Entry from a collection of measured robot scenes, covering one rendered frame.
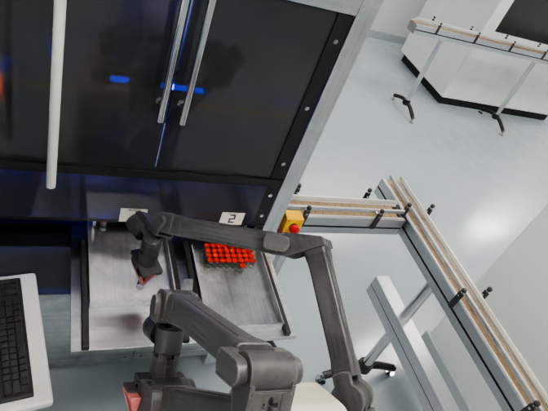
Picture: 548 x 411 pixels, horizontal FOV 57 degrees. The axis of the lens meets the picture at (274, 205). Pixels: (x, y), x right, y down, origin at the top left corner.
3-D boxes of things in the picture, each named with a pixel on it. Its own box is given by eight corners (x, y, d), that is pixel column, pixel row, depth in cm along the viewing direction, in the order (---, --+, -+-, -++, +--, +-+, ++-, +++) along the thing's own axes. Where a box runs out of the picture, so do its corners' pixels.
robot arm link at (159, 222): (165, 220, 138) (183, 225, 146) (143, 193, 143) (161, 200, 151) (138, 252, 140) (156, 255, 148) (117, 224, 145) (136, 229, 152)
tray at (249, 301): (189, 250, 179) (191, 244, 177) (257, 251, 190) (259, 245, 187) (205, 333, 156) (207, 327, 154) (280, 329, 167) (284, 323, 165)
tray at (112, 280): (86, 226, 172) (87, 218, 170) (162, 227, 183) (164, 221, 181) (89, 308, 150) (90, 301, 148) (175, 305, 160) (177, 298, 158)
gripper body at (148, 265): (150, 249, 155) (154, 233, 151) (162, 275, 150) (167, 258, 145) (130, 254, 151) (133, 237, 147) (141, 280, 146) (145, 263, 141)
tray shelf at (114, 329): (70, 229, 171) (71, 225, 170) (259, 233, 200) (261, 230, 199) (70, 355, 140) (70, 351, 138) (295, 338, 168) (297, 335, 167)
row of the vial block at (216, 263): (203, 266, 176) (206, 257, 173) (251, 266, 183) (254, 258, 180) (205, 271, 174) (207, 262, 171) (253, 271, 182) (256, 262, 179)
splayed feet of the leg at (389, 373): (312, 373, 263) (322, 360, 254) (390, 365, 283) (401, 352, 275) (317, 388, 258) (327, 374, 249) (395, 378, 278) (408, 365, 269)
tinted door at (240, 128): (155, 168, 154) (197, -23, 118) (282, 177, 172) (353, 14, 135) (156, 170, 154) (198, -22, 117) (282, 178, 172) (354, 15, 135)
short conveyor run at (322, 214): (260, 234, 203) (272, 206, 193) (251, 207, 213) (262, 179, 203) (398, 237, 231) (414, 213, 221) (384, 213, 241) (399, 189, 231)
